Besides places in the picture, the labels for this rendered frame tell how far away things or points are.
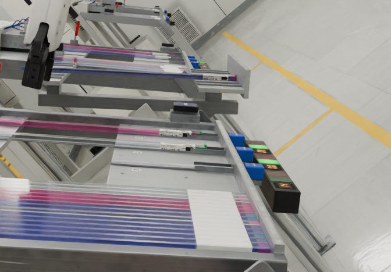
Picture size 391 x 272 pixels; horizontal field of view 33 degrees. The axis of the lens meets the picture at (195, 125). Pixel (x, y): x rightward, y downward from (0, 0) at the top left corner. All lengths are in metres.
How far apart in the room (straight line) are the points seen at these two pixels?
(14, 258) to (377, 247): 1.54
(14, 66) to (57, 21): 1.06
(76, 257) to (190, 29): 8.11
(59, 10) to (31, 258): 0.50
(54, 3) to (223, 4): 7.73
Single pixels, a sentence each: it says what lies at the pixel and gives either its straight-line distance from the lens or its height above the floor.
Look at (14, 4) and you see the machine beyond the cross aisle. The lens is 5.74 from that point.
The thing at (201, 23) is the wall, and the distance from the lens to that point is 8.76.
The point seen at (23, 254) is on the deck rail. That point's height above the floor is 0.90.
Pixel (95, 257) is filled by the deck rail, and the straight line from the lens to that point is 0.69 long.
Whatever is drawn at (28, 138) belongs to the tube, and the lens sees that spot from 1.16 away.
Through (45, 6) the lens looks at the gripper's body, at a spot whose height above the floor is 1.10.
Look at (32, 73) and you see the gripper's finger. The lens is 1.09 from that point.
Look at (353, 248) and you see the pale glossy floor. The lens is 2.18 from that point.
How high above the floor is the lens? 1.02
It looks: 12 degrees down
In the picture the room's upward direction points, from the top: 40 degrees counter-clockwise
